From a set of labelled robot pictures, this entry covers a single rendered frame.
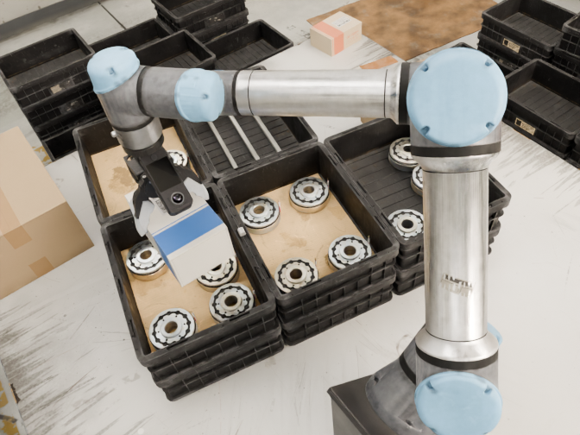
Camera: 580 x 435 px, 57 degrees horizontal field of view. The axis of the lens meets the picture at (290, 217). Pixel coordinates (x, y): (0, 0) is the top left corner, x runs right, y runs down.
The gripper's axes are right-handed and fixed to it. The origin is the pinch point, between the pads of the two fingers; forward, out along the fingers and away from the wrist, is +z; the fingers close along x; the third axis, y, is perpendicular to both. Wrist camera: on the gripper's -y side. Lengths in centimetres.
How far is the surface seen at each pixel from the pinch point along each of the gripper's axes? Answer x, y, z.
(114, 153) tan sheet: -2, 61, 27
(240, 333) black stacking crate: -0.3, -15.6, 23.8
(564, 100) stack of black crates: -173, 18, 73
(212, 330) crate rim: 4.7, -14.9, 17.8
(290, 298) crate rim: -12.1, -18.3, 18.0
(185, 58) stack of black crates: -60, 142, 60
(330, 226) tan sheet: -34.7, -2.2, 27.7
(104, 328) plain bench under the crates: 24, 16, 40
